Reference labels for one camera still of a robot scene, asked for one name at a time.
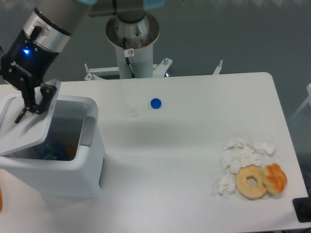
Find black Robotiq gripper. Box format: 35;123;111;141
0;28;58;124

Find white trash can lid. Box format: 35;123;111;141
0;79;61;156

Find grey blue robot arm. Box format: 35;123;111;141
0;0;164;123

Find white trash can body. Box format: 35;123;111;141
0;96;105;197

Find blue bottle cap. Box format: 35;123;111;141
150;98;162;109

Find blue plastic bottle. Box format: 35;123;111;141
42;143;73;161

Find orange object at edge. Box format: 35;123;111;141
0;189;3;212

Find crumpled white tissue large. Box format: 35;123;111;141
220;137;276;174

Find crumpled white tissue small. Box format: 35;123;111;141
217;174;236;200

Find orange glazed twisted bun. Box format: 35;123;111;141
262;163;287;195

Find black device at corner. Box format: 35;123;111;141
293;197;311;223

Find black cable on pedestal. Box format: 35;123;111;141
122;36;136;79

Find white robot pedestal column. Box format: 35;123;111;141
106;12;159;79

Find white metal base frame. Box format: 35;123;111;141
84;57;224;81

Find plain ring donut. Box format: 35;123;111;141
235;166;267;200

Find white frame at right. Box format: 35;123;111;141
289;84;311;129

